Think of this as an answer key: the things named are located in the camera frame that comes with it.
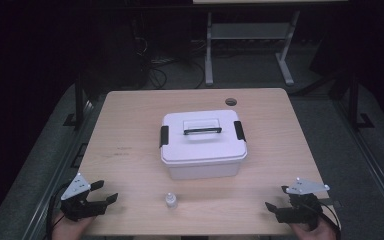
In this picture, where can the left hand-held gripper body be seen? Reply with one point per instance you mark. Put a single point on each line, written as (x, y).
(80, 206)

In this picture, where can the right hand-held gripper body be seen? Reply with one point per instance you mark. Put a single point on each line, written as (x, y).
(303, 210)

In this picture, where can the small clear dropper bottle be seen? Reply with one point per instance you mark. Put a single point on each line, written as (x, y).
(171, 201)

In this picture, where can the white plastic storage box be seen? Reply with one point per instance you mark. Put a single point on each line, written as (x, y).
(203, 171)

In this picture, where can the person's left hand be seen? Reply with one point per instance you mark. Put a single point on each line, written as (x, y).
(68, 230)

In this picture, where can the person's right hand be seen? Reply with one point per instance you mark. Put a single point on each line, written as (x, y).
(313, 234)

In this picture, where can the small grey tab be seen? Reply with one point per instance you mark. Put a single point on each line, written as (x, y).
(332, 201)

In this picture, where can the black metal post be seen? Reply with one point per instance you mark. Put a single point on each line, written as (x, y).
(79, 100)
(354, 103)

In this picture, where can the grey metal table frame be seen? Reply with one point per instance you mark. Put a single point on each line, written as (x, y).
(246, 30)

